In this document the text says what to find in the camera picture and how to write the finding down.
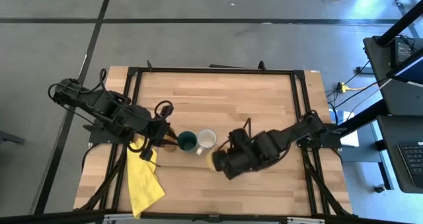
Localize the black diagonal beam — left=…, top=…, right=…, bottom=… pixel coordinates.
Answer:
left=376, top=0, right=423, bottom=47

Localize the white mug red lattice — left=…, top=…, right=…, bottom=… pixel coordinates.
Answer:
left=196, top=128, right=218, bottom=157

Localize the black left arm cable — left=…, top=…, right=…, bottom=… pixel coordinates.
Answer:
left=153, top=100, right=175, bottom=123

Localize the yellow cloth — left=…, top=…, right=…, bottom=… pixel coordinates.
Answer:
left=126, top=136, right=166, bottom=219

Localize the black desk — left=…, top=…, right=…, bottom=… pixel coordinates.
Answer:
left=362, top=35, right=423, bottom=194

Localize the black metal table frame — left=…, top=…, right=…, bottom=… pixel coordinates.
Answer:
left=0, top=60, right=423, bottom=224

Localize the dark green cup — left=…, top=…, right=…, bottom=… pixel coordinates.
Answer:
left=176, top=130, right=199, bottom=153

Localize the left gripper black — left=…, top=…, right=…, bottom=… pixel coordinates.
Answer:
left=131, top=104, right=171, bottom=146

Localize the black keyboard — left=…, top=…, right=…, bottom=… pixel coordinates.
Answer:
left=397, top=141, right=423, bottom=189

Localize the black power adapter box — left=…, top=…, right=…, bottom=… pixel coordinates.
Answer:
left=394, top=38, right=414, bottom=66

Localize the dark flat monitor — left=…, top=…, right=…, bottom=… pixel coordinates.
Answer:
left=385, top=48, right=423, bottom=86

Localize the amber faceted glass tumbler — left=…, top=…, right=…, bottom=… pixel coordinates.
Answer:
left=161, top=127, right=180, bottom=153

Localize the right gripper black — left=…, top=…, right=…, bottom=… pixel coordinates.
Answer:
left=212, top=128, right=266, bottom=180

